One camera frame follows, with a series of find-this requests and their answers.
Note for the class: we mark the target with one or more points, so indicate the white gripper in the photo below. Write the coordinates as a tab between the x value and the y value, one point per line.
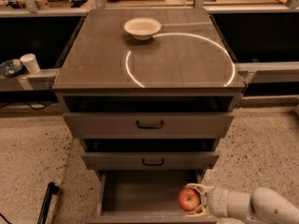
217	200

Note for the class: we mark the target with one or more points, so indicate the bottom grey drawer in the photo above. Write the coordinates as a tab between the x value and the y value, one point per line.
144	197

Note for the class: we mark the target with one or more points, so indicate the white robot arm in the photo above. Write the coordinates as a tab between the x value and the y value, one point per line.
262	206

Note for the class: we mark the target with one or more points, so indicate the grey drawer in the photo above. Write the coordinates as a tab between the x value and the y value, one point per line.
143	125
144	197
149	160

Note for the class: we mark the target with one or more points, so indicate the white paper cup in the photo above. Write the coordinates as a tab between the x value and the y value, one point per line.
30	62

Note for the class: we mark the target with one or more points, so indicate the top grey drawer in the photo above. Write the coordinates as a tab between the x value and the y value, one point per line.
143	125

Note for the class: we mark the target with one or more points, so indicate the dark small plate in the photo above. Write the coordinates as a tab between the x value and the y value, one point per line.
11	68

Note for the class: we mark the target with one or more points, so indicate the white paper bowl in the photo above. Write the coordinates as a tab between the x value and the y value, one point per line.
142	28

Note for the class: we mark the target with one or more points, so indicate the black bar on floor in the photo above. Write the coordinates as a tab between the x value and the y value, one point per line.
51	190

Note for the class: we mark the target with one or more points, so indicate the middle grey drawer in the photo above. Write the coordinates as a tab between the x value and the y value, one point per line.
149	160

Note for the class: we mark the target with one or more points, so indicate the grey drawer cabinet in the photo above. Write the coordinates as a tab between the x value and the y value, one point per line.
183	68

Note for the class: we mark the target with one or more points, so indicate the red apple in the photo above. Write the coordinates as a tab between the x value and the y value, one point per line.
188	199

